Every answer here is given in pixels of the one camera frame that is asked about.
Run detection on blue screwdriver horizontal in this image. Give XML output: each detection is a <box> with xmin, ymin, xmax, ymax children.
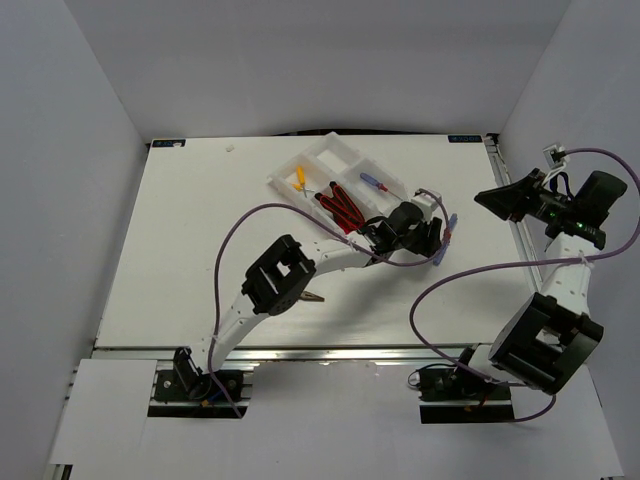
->
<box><xmin>359</xmin><ymin>172</ymin><xmax>402</xmax><ymax>201</ymax></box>

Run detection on yellow screwdriver short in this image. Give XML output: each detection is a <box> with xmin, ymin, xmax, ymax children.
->
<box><xmin>291</xmin><ymin>183</ymin><xmax>316</xmax><ymax>193</ymax></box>

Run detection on yellow screwdriver long shaft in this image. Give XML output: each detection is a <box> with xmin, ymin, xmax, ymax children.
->
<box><xmin>296</xmin><ymin>166</ymin><xmax>308</xmax><ymax>198</ymax></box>

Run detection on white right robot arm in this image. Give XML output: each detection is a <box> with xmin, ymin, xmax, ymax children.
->
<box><xmin>475</xmin><ymin>169</ymin><xmax>627</xmax><ymax>395</ymax></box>

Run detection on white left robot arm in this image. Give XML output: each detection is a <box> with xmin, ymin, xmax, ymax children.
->
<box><xmin>173</xmin><ymin>194</ymin><xmax>448</xmax><ymax>401</ymax></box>

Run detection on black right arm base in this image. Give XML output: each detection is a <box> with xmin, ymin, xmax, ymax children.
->
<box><xmin>407</xmin><ymin>363</ymin><xmax>515</xmax><ymax>425</ymax></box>

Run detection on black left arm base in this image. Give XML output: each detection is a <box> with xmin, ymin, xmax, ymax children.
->
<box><xmin>147</xmin><ymin>365</ymin><xmax>252</xmax><ymax>419</ymax></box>

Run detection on white compartment organizer tray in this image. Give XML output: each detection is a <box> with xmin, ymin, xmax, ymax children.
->
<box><xmin>268</xmin><ymin>132</ymin><xmax>409</xmax><ymax>235</ymax></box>

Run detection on blue label right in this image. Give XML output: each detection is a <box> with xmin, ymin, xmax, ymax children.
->
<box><xmin>447</xmin><ymin>134</ymin><xmax>484</xmax><ymax>143</ymax></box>

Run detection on blue label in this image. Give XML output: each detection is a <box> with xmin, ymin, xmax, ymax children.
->
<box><xmin>151</xmin><ymin>139</ymin><xmax>186</xmax><ymax>148</ymax></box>
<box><xmin>447</xmin><ymin>134</ymin><xmax>484</xmax><ymax>143</ymax></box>

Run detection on yellow pliers lower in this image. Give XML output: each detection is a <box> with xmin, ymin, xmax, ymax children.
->
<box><xmin>299</xmin><ymin>291</ymin><xmax>325</xmax><ymax>302</ymax></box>

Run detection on blue label left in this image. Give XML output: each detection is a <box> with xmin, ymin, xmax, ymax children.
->
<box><xmin>151</xmin><ymin>139</ymin><xmax>186</xmax><ymax>148</ymax></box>

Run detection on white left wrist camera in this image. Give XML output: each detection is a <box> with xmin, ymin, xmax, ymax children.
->
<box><xmin>413</xmin><ymin>188</ymin><xmax>442</xmax><ymax>211</ymax></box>

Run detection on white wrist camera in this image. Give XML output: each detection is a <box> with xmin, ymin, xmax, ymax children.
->
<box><xmin>543</xmin><ymin>143</ymin><xmax>568</xmax><ymax>171</ymax></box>
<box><xmin>413</xmin><ymin>188</ymin><xmax>442</xmax><ymax>211</ymax></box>

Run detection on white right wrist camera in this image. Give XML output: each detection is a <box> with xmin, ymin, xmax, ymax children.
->
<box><xmin>543</xmin><ymin>143</ymin><xmax>568</xmax><ymax>171</ymax></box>

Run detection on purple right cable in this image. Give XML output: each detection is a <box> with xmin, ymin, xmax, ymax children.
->
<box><xmin>409</xmin><ymin>147</ymin><xmax>640</xmax><ymax>424</ymax></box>

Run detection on purple cable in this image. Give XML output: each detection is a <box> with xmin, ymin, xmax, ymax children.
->
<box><xmin>409</xmin><ymin>147</ymin><xmax>640</xmax><ymax>424</ymax></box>
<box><xmin>207</xmin><ymin>188</ymin><xmax>445</xmax><ymax>419</ymax></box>

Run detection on aluminium rail front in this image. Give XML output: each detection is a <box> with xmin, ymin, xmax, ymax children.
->
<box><xmin>92</xmin><ymin>342</ymin><xmax>481</xmax><ymax>366</ymax></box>

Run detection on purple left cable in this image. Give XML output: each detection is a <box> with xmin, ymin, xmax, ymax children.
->
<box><xmin>207</xmin><ymin>188</ymin><xmax>445</xmax><ymax>419</ymax></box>

